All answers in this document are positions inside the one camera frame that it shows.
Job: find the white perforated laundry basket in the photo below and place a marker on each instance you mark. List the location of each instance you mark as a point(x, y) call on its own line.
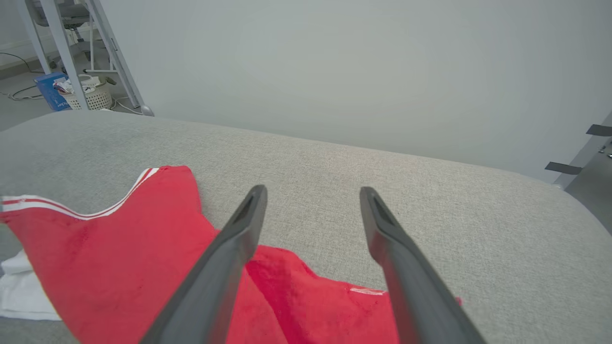
point(98, 98)

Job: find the grey fabric sofa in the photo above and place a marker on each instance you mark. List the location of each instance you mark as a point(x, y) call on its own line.
point(382, 191)

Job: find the blue cardboard box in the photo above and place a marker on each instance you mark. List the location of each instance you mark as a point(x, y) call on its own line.
point(48, 91)

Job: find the red and white sports shirt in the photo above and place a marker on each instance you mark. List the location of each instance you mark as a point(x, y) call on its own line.
point(119, 267)

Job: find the black tape strip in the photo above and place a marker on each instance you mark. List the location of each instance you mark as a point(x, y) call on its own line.
point(563, 168)
point(600, 130)

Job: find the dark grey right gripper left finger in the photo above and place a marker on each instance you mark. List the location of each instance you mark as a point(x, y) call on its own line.
point(210, 286)

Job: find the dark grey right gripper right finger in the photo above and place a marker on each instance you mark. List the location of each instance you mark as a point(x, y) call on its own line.
point(420, 296)

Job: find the white metal frame stand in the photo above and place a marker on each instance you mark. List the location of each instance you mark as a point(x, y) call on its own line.
point(64, 48)

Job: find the white laundry in basket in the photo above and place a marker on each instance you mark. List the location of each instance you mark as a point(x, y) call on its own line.
point(67, 86)

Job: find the grey office chair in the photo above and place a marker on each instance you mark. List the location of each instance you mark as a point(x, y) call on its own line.
point(71, 14)

